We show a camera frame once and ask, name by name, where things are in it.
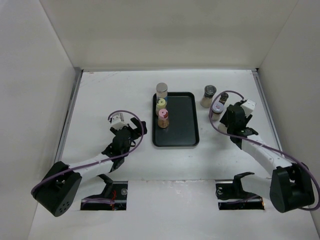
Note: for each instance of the pink lid spice jar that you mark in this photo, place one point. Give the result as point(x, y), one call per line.
point(163, 118)

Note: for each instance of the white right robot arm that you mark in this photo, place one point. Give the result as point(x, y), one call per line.
point(290, 186)

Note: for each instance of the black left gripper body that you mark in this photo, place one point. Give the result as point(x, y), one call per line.
point(127, 148)

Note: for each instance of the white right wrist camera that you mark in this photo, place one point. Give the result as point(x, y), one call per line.
point(248, 106)

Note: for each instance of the silver lid spice jar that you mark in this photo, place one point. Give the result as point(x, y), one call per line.
point(161, 90)

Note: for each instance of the spice jar dark round lid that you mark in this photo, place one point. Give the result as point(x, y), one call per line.
point(209, 92)

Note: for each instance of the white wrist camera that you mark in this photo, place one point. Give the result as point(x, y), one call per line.
point(117, 121)
point(248, 106)

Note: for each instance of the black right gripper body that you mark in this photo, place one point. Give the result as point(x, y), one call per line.
point(224, 121)

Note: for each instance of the black plastic tray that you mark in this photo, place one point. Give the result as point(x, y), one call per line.
point(183, 130)

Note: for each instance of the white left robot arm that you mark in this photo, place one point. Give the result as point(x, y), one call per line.
point(57, 190)

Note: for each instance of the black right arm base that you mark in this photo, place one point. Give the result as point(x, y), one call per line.
point(232, 197)

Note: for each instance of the small dark pepper bottle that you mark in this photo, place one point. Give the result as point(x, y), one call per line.
point(223, 98)

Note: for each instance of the spice jar white red lid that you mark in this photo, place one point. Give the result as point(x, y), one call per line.
point(216, 111)

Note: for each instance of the black cap white powder bottle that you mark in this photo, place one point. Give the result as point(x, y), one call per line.
point(223, 127)

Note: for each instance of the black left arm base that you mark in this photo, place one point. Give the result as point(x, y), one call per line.
point(112, 198)

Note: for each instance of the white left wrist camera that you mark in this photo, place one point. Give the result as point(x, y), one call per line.
point(117, 121)

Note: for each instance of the yellow lid spice jar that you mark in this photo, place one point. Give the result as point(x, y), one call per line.
point(160, 104)

